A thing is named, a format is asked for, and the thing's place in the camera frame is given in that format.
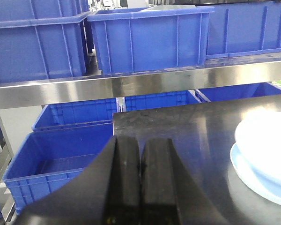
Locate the blue floor bin, far right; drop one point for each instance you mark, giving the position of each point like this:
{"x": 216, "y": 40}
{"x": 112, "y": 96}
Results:
{"x": 237, "y": 92}

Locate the stainless steel shelf rail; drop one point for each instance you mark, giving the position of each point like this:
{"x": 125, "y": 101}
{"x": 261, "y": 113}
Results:
{"x": 215, "y": 72}

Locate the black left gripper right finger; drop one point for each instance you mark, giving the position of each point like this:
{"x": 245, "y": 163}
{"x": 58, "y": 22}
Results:
{"x": 170, "y": 196}

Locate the blue plastic bin, middle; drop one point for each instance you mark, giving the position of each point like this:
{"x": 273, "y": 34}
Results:
{"x": 142, "y": 39}

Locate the blue plastic bin,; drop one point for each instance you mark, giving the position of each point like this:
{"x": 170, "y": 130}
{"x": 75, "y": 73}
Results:
{"x": 42, "y": 39}
{"x": 142, "y": 39}
{"x": 247, "y": 28}

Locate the blue floor bin, near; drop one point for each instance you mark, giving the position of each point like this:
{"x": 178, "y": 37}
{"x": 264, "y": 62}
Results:
{"x": 48, "y": 160}

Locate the blue floor bin, far middle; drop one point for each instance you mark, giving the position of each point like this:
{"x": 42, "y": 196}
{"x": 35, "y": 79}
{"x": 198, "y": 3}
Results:
{"x": 158, "y": 100}

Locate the light blue plate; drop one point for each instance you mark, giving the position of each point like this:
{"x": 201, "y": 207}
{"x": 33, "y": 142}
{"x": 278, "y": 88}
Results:
{"x": 257, "y": 182}
{"x": 258, "y": 137}

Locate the blue floor bin, far left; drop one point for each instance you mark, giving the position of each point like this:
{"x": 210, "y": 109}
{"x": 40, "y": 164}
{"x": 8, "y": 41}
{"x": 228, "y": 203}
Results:
{"x": 76, "y": 114}

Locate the blue plastic bin, right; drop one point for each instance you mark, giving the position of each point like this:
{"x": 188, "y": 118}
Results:
{"x": 247, "y": 28}

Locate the blue floor bin,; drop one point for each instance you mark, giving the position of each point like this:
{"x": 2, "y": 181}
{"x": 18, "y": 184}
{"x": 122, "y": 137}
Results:
{"x": 237, "y": 92}
{"x": 158, "y": 100}
{"x": 76, "y": 114}
{"x": 48, "y": 160}

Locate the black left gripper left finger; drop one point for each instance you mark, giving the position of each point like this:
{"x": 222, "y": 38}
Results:
{"x": 107, "y": 192}

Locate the blue plastic bin, left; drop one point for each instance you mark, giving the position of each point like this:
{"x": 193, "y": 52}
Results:
{"x": 42, "y": 39}

